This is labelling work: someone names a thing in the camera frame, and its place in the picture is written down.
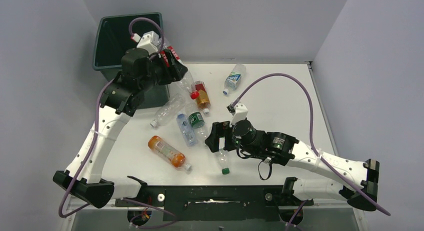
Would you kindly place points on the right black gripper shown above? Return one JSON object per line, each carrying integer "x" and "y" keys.
{"x": 219, "y": 130}

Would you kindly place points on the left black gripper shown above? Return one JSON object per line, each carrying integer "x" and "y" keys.
{"x": 172, "y": 73}

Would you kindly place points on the red label bottle red cap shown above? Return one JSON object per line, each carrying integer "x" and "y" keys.
{"x": 187, "y": 82}

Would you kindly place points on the green label green cap bottle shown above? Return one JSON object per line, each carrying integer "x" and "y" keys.
{"x": 222, "y": 161}

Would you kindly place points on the dark green label bottle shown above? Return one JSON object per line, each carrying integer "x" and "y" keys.
{"x": 197, "y": 122}

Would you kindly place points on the blue white label bottle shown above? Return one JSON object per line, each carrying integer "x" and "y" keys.
{"x": 233, "y": 80}

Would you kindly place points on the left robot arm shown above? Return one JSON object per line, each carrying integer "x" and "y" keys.
{"x": 140, "y": 72}

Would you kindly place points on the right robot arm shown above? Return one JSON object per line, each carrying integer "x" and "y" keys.
{"x": 355, "y": 182}

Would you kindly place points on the dark green plastic bin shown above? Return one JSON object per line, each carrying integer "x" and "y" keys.
{"x": 113, "y": 40}

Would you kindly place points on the blue tinted water bottle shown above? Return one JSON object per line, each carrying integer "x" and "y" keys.
{"x": 186, "y": 130}

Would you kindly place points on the red gold label bottle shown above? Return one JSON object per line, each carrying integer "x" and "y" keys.
{"x": 202, "y": 101}

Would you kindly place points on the clear unlabelled plastic bottle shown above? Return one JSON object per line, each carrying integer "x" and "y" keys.
{"x": 168, "y": 111}

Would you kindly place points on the orange juice bottle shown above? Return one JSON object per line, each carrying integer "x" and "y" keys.
{"x": 170, "y": 154}

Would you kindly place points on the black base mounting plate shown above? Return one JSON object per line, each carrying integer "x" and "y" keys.
{"x": 220, "y": 203}

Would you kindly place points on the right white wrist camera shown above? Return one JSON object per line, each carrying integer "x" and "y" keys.
{"x": 239, "y": 112}

